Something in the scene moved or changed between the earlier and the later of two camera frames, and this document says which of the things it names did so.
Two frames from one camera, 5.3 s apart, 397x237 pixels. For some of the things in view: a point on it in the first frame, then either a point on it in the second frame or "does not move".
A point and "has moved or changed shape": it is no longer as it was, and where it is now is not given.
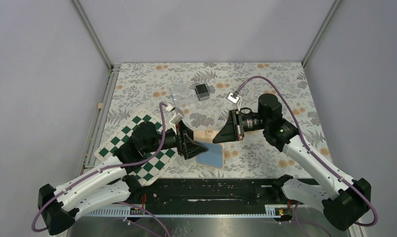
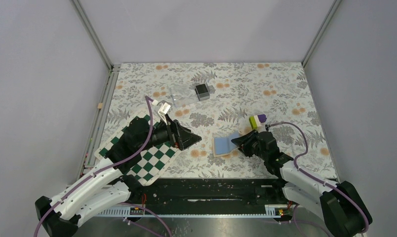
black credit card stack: x=201 y=92 does not move
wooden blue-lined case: x=215 y=156 has moved or changed shape
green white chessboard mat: x=148 y=172 does not move
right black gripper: x=229 y=132 → x=245 y=140
